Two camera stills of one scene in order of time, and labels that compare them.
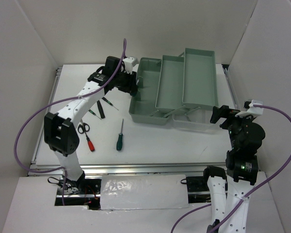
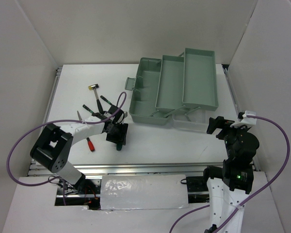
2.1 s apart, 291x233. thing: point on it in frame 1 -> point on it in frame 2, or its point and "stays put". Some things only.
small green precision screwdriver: (109, 102) stays put
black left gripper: (131, 87) -> (121, 137)
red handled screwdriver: (90, 144) stays put
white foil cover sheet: (146, 191) stays put
